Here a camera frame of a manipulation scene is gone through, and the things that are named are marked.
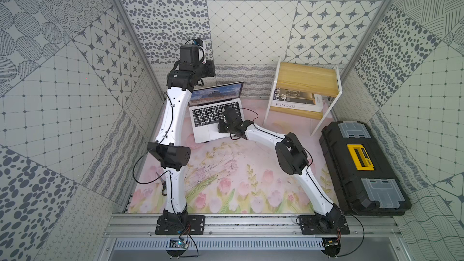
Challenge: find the silver laptop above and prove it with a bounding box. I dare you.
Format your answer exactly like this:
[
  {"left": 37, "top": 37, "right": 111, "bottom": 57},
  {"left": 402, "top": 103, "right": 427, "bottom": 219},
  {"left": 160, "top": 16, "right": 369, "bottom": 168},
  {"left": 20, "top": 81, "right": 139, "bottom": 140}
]
[{"left": 188, "top": 82, "right": 244, "bottom": 144}]

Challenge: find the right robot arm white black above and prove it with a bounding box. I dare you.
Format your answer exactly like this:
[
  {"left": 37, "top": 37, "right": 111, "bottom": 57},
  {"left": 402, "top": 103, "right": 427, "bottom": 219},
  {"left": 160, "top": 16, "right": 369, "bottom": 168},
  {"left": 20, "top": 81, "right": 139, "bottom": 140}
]
[{"left": 218, "top": 106, "right": 342, "bottom": 233}]

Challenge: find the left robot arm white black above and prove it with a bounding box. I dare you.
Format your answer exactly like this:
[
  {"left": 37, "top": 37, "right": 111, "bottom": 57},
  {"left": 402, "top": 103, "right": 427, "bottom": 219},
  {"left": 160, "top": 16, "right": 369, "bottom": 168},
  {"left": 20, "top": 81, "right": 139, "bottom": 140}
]
[{"left": 147, "top": 39, "right": 215, "bottom": 235}]

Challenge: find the Folio book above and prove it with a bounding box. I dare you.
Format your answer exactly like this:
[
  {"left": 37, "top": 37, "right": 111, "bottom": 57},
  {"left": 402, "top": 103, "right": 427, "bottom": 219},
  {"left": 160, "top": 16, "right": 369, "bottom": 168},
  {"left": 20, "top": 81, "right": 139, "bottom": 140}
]
[{"left": 271, "top": 87, "right": 323, "bottom": 112}]

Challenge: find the pink floral mat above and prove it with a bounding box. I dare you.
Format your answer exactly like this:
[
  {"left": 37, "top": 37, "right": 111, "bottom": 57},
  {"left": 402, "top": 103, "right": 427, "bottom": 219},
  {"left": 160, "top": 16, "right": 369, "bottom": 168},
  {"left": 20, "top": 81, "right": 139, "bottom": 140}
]
[{"left": 126, "top": 97, "right": 340, "bottom": 215}]

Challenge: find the white wooden side table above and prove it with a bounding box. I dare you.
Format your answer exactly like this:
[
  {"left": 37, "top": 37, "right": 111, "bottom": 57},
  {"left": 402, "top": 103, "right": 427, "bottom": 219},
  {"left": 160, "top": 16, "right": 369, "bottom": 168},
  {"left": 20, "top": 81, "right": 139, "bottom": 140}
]
[{"left": 263, "top": 60, "right": 343, "bottom": 134}]

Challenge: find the black yellow toolbox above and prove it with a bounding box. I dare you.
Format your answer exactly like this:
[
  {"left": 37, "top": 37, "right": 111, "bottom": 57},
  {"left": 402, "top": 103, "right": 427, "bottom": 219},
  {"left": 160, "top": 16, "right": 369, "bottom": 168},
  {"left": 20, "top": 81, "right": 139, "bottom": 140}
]
[{"left": 320, "top": 121, "right": 411, "bottom": 216}]

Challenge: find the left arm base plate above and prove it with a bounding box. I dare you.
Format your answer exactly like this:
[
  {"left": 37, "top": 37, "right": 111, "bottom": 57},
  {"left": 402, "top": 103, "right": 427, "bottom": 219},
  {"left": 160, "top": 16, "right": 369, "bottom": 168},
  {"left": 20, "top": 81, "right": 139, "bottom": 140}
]
[{"left": 155, "top": 214, "right": 205, "bottom": 235}]

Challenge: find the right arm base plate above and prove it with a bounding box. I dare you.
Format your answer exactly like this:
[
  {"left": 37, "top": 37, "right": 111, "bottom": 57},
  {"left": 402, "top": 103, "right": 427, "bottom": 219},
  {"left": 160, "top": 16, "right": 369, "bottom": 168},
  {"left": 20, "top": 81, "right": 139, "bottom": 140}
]
[{"left": 296, "top": 215, "right": 350, "bottom": 235}]

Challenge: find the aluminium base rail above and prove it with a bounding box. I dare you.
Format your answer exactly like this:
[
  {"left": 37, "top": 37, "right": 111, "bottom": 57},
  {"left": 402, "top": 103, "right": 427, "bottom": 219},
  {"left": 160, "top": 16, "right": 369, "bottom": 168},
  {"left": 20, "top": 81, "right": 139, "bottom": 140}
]
[{"left": 103, "top": 213, "right": 401, "bottom": 238}]

